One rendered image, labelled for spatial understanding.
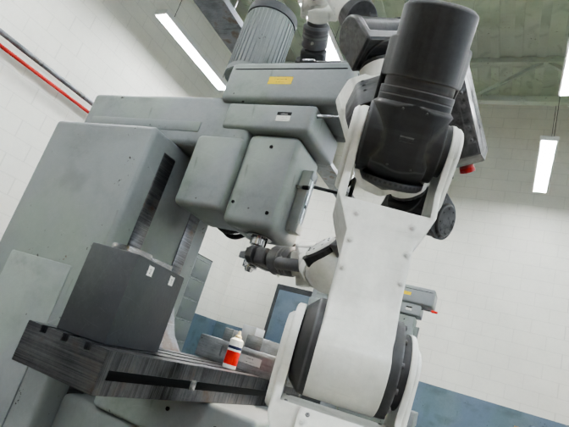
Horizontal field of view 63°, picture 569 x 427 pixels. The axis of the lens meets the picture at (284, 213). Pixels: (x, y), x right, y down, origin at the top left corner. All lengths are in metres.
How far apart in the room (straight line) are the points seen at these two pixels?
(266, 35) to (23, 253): 1.14
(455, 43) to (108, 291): 0.77
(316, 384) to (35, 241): 1.27
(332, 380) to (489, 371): 7.14
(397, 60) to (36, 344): 0.84
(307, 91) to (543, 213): 7.11
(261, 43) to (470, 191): 7.01
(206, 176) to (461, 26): 1.00
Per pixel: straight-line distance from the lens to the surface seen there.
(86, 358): 0.96
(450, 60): 0.75
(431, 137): 0.74
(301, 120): 1.48
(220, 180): 1.50
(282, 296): 8.60
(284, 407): 0.69
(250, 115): 1.58
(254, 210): 1.41
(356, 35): 1.13
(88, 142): 1.79
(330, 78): 1.52
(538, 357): 7.83
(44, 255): 1.70
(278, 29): 1.87
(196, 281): 7.22
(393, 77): 0.76
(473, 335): 7.84
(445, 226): 1.17
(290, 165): 1.44
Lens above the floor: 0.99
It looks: 16 degrees up
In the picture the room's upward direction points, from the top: 17 degrees clockwise
